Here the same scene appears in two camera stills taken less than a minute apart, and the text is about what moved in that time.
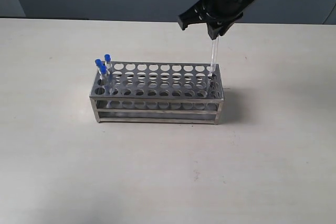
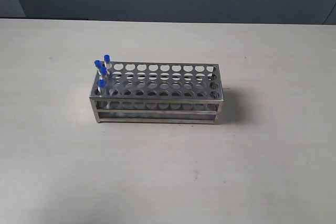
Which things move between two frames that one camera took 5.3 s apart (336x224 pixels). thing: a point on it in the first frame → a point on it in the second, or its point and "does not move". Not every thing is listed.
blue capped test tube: [101, 76] does not move
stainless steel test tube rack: [142, 92] does not move
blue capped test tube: [214, 49] → [101, 87]
